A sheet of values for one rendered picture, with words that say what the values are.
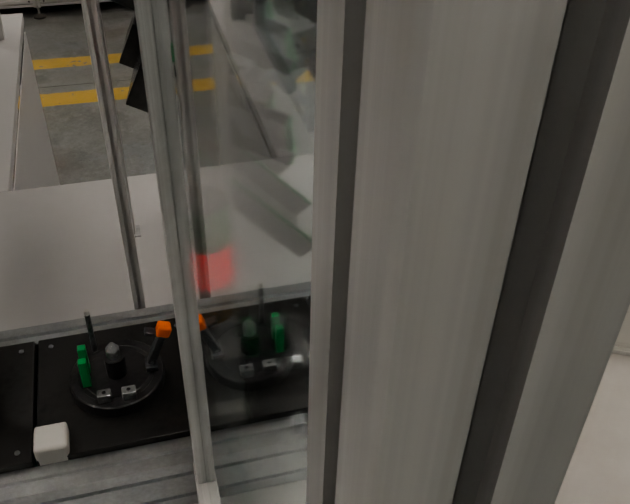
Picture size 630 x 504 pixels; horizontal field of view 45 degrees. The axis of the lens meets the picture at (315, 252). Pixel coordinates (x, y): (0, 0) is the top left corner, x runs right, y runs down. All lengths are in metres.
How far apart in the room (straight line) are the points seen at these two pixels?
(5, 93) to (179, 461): 1.46
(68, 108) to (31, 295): 2.60
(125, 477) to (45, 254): 0.68
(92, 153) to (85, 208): 1.91
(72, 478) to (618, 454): 0.83
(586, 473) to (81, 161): 2.82
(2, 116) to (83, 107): 1.90
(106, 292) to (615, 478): 0.96
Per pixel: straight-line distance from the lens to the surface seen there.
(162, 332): 1.14
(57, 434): 1.14
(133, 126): 3.86
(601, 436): 1.35
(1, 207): 1.84
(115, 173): 1.20
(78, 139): 3.81
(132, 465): 1.12
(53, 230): 1.73
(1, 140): 2.10
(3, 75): 2.44
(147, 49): 0.68
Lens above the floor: 1.85
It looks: 39 degrees down
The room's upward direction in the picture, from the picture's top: 1 degrees clockwise
